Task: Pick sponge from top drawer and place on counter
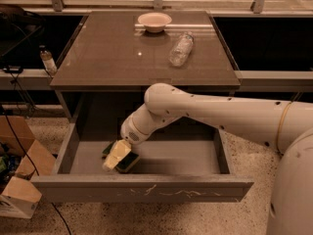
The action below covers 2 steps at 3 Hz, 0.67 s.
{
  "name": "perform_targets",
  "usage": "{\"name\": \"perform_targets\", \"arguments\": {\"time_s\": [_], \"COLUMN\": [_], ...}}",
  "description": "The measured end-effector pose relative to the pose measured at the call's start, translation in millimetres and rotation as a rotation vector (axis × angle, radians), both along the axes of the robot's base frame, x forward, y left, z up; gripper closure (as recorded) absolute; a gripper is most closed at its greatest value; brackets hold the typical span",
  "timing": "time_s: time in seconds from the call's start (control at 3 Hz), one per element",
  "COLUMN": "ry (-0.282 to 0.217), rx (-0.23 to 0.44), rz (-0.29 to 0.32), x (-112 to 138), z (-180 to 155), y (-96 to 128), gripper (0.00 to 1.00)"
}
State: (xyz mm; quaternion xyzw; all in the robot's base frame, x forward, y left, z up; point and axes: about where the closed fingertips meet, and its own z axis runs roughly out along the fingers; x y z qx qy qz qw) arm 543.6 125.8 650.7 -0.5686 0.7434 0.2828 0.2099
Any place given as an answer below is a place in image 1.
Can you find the brown cardboard box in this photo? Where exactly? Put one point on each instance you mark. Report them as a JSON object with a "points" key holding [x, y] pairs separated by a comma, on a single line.
{"points": [[21, 154]]}

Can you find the grey cabinet with glossy top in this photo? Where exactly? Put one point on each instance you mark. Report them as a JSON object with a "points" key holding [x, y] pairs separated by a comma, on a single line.
{"points": [[112, 52]]}

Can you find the clear plastic water bottle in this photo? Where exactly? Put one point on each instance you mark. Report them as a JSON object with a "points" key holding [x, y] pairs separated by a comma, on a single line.
{"points": [[181, 49]]}

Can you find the white bowl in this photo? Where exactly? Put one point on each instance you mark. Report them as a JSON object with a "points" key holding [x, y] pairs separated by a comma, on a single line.
{"points": [[154, 22]]}

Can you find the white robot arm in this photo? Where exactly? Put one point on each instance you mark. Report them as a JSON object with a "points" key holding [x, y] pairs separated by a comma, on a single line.
{"points": [[285, 127]]}

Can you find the grey open drawer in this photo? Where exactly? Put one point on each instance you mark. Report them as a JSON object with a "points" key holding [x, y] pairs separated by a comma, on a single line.
{"points": [[185, 162]]}

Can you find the green and yellow sponge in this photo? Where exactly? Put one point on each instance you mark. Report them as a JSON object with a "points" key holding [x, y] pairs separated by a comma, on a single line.
{"points": [[127, 163]]}

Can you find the small bottle on ledge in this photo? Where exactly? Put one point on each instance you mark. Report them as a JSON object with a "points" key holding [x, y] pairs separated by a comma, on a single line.
{"points": [[48, 60]]}

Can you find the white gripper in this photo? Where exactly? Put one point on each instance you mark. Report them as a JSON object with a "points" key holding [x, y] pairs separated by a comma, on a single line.
{"points": [[130, 132]]}

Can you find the black clamp on ledge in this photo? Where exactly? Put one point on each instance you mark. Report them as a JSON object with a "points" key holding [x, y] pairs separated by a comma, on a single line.
{"points": [[13, 69]]}

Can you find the black equipment at left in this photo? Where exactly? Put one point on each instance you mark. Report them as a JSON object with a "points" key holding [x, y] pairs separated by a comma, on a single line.
{"points": [[16, 26]]}

